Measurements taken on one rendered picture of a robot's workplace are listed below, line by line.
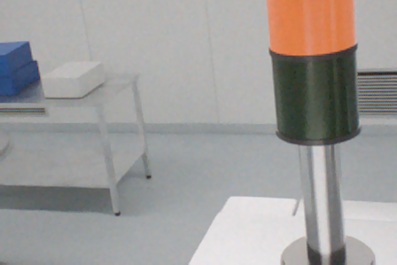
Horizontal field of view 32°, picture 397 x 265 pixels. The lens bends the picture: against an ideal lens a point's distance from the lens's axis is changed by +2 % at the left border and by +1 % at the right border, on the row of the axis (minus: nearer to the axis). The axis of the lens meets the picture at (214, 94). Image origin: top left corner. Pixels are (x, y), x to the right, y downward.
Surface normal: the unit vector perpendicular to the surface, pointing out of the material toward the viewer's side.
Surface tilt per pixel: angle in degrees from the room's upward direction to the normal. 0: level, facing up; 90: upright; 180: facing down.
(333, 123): 90
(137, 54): 90
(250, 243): 0
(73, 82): 90
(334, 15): 90
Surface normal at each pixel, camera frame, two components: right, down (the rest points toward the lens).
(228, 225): -0.11, -0.94
